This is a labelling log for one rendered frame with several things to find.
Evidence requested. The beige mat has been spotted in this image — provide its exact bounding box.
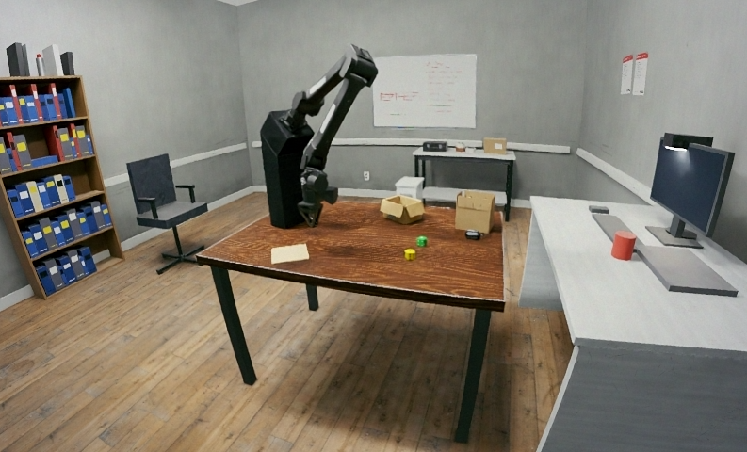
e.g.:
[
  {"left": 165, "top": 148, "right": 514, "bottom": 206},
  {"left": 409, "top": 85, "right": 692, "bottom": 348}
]
[{"left": 272, "top": 244, "right": 309, "bottom": 264}]

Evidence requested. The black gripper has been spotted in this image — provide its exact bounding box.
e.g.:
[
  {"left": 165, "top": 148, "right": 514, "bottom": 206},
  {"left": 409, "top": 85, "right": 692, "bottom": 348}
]
[{"left": 298, "top": 188, "right": 324, "bottom": 227}]

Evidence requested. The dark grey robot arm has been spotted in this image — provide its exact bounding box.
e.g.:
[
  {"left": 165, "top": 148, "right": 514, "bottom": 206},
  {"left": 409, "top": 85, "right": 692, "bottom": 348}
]
[{"left": 278, "top": 43, "right": 379, "bottom": 205}]

